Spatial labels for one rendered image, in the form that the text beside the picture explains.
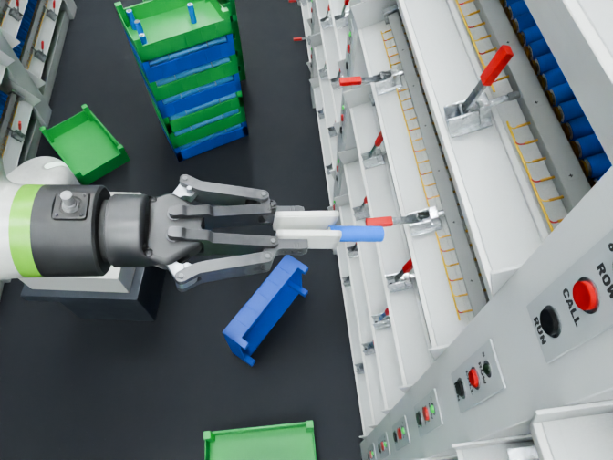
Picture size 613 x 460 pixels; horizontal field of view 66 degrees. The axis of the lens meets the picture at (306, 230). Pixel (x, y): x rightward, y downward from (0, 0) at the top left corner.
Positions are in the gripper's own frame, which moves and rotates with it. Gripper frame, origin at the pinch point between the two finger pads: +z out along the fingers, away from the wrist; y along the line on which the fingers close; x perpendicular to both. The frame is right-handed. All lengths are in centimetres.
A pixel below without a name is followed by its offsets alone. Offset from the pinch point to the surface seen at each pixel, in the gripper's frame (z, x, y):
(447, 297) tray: 18.4, 7.3, -5.4
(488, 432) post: 13.9, -1.8, -21.9
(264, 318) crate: 5, 101, 27
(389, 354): 24, 46, -2
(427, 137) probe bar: 19.9, 3.7, 17.5
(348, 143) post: 22, 40, 48
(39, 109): -80, 107, 120
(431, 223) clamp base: 18.8, 6.8, 5.0
